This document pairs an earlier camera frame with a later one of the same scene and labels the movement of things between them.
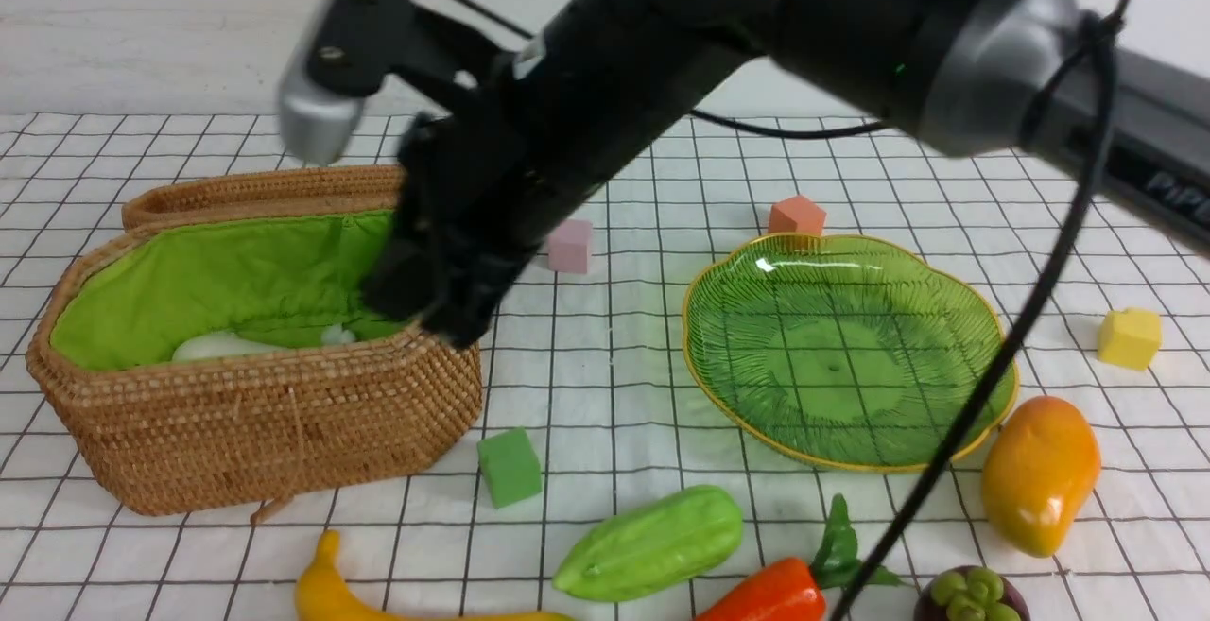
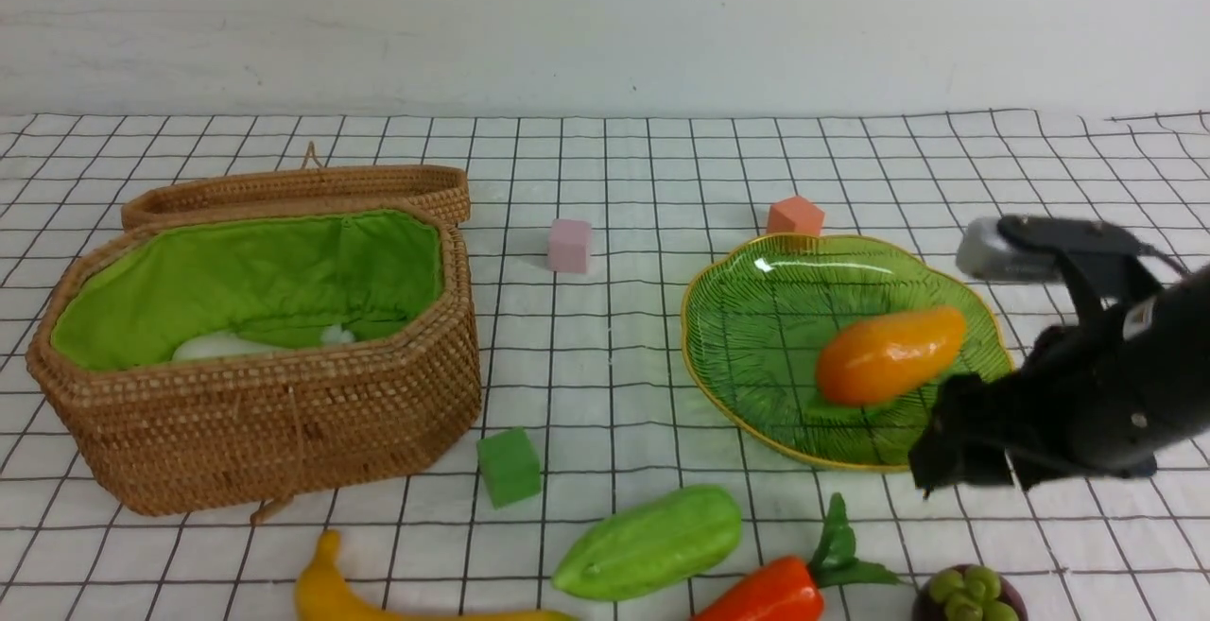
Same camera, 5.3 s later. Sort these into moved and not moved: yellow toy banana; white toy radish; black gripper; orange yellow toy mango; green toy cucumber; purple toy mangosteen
Moved: black gripper; orange yellow toy mango
Not moved: white toy radish; green toy cucumber; purple toy mangosteen; yellow toy banana
